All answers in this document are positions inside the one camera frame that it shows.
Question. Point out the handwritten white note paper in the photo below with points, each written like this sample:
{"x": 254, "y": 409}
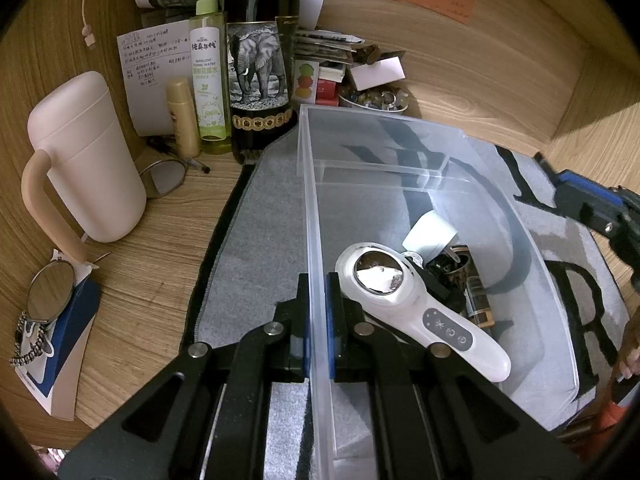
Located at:
{"x": 150, "y": 67}

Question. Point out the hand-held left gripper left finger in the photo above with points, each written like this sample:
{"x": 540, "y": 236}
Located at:
{"x": 303, "y": 335}

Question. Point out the black carton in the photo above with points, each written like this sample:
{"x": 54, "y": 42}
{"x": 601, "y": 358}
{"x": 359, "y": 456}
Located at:
{"x": 288, "y": 57}

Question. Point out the bowl of trinkets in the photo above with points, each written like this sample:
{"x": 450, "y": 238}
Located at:
{"x": 372, "y": 99}

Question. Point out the person's right hand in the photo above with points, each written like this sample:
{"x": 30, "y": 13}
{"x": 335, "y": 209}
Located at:
{"x": 631, "y": 350}

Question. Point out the black pen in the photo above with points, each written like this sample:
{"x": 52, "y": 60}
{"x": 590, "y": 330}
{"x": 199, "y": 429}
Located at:
{"x": 175, "y": 152}

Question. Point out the card with coloured circles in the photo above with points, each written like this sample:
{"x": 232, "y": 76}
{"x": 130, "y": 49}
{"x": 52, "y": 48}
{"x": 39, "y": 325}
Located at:
{"x": 306, "y": 80}

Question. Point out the black plug adapter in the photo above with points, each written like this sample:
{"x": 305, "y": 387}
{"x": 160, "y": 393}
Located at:
{"x": 442, "y": 285}

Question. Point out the white handheld massager device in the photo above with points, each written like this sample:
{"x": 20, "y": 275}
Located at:
{"x": 440, "y": 325}

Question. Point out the small red box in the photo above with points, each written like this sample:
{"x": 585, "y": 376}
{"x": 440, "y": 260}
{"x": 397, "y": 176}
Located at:
{"x": 327, "y": 92}

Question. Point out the dark brown cosmetic tube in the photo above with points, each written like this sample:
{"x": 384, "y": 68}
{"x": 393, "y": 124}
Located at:
{"x": 480, "y": 305}

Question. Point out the blue and white tissue box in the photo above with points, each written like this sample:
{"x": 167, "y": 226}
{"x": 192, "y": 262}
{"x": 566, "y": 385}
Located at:
{"x": 70, "y": 345}

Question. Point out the grey mat with black letters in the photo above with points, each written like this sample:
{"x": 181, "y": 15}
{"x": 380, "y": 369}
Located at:
{"x": 260, "y": 240}

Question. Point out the white charger plug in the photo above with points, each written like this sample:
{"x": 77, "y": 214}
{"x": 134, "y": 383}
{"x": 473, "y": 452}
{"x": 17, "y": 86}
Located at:
{"x": 430, "y": 232}

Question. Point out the round lens glasses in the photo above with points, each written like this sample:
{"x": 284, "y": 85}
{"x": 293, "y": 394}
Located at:
{"x": 50, "y": 292}
{"x": 162, "y": 180}

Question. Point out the dark wine bottle elephant label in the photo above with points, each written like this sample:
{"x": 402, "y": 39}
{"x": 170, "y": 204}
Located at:
{"x": 260, "y": 60}

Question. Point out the pale pink note card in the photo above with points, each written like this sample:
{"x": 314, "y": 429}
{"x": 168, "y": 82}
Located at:
{"x": 377, "y": 72}

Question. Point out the white paper sheet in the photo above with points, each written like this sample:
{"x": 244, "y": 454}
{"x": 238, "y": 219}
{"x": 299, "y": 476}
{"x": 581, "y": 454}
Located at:
{"x": 312, "y": 7}

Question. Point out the pink lidded mug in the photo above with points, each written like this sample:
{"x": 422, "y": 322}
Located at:
{"x": 85, "y": 165}

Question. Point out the clear plastic storage bin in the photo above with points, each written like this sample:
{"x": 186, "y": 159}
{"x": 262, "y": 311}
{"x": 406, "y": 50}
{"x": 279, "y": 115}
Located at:
{"x": 370, "y": 210}

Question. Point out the stack of cards and papers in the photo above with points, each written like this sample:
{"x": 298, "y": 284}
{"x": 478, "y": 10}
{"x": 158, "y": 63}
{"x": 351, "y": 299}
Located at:
{"x": 325, "y": 42}

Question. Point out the small yellow bottle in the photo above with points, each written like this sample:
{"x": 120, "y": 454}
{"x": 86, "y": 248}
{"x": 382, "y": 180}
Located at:
{"x": 184, "y": 115}

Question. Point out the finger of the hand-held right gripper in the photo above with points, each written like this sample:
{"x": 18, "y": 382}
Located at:
{"x": 580, "y": 207}
{"x": 590, "y": 187}

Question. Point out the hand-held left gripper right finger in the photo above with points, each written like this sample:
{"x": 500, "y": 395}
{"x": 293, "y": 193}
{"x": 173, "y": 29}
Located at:
{"x": 331, "y": 335}

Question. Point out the green spray bottle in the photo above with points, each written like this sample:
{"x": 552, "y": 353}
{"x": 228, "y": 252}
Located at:
{"x": 210, "y": 75}

